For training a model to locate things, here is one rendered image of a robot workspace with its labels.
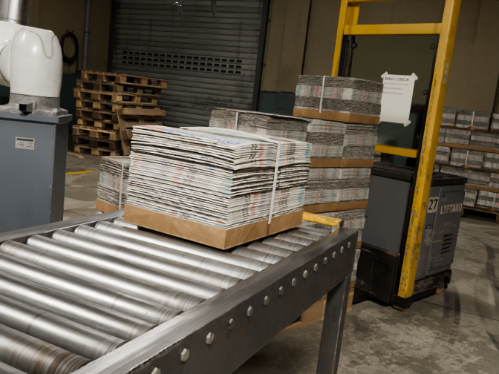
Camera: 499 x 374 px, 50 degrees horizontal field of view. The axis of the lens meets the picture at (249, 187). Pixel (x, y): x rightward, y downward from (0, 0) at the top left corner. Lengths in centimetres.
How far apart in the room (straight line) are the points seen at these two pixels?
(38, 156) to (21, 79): 25
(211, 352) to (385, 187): 273
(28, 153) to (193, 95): 842
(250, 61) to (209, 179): 855
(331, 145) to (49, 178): 141
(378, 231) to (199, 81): 708
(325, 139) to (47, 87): 136
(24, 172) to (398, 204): 227
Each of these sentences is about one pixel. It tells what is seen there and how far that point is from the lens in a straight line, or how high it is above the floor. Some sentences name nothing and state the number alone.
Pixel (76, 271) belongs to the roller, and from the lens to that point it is 100.
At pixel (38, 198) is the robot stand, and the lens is 188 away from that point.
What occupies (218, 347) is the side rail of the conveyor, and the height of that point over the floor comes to 75.
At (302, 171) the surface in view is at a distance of 139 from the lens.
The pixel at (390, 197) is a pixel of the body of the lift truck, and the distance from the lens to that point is 345.
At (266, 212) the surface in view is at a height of 86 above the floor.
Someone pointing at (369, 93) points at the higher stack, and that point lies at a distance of 293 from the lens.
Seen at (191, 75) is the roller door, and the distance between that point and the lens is 1023.
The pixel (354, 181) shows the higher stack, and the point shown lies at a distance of 292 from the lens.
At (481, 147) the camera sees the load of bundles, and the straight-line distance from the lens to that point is 701.
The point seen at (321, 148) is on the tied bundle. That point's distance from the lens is 264.
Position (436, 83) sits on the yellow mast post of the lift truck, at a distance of 316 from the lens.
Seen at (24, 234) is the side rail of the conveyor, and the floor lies 80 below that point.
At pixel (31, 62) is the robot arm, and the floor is 116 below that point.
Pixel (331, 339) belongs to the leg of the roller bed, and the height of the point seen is 49.
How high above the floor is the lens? 112
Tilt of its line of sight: 9 degrees down
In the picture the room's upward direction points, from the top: 6 degrees clockwise
